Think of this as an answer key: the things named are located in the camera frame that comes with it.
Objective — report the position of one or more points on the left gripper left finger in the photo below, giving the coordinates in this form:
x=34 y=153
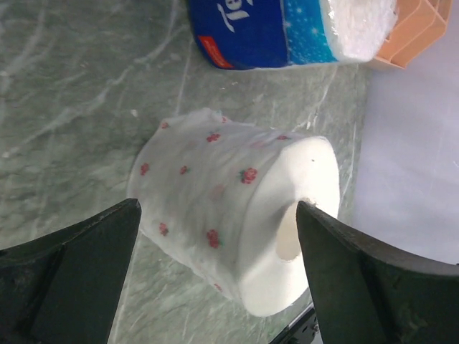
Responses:
x=65 y=287

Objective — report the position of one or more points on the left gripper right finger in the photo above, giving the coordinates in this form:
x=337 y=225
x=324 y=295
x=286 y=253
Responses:
x=368 y=291

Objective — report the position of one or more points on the orange file organizer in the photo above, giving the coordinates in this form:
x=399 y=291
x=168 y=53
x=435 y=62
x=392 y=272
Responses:
x=420 y=23

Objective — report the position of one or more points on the blue-wrapped white paper roll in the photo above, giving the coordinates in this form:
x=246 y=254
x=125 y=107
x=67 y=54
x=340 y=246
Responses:
x=254 y=34

